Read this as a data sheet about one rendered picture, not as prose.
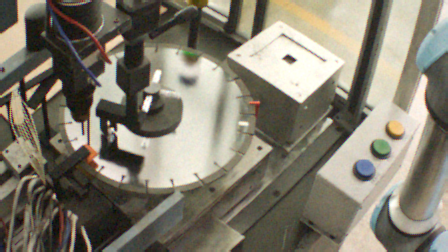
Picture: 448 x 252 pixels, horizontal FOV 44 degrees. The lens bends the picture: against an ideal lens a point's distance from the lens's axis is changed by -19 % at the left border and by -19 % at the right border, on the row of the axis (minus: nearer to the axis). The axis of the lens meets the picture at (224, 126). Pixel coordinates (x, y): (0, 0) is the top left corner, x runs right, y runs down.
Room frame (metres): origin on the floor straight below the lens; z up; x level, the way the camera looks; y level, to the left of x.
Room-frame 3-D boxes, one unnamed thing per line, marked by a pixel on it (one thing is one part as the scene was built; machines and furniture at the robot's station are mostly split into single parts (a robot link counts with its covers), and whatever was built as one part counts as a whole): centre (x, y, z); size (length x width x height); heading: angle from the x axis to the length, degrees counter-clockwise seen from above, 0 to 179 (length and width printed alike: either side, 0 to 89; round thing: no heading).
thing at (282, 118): (1.01, -0.11, 0.82); 0.18 x 0.18 x 0.15; 56
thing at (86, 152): (0.60, 0.23, 0.95); 0.10 x 0.03 x 0.07; 146
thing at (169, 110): (0.76, 0.13, 0.96); 0.11 x 0.11 x 0.03
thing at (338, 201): (0.81, -0.29, 0.82); 0.28 x 0.11 x 0.15; 146
